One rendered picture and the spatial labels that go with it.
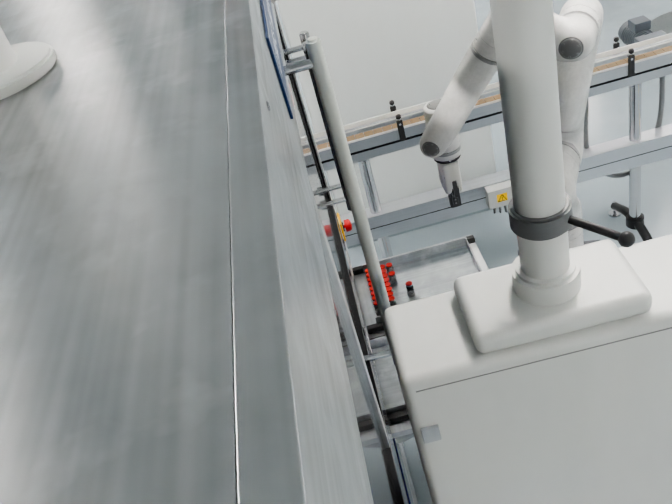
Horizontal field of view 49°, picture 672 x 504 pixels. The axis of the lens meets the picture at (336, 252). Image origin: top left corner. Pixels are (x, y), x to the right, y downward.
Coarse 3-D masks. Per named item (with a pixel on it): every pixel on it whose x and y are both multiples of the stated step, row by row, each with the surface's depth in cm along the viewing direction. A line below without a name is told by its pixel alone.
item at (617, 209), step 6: (612, 204) 365; (618, 204) 360; (612, 210) 371; (618, 210) 357; (624, 210) 351; (612, 216) 368; (618, 216) 367; (642, 216) 342; (630, 222) 343; (636, 222) 341; (642, 222) 341; (630, 228) 345; (636, 228) 341; (642, 228) 338; (642, 234) 337; (648, 234) 335
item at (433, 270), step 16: (464, 240) 235; (400, 256) 236; (416, 256) 236; (432, 256) 236; (448, 256) 234; (464, 256) 232; (400, 272) 234; (416, 272) 232; (432, 272) 230; (448, 272) 228; (464, 272) 226; (368, 288) 231; (400, 288) 228; (416, 288) 226; (432, 288) 224; (448, 288) 223
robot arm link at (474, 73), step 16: (464, 64) 187; (480, 64) 184; (496, 64) 184; (464, 80) 188; (480, 80) 187; (448, 96) 191; (464, 96) 190; (448, 112) 190; (464, 112) 191; (432, 128) 193; (448, 128) 191; (432, 144) 195; (448, 144) 195
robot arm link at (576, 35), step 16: (560, 16) 166; (576, 16) 166; (480, 32) 181; (560, 32) 165; (576, 32) 164; (592, 32) 165; (480, 48) 181; (560, 48) 166; (576, 48) 165; (592, 48) 166
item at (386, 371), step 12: (384, 336) 208; (372, 348) 210; (384, 348) 209; (384, 360) 206; (384, 372) 202; (396, 372) 201; (384, 384) 199; (396, 384) 198; (384, 396) 195; (396, 396) 194; (396, 408) 188
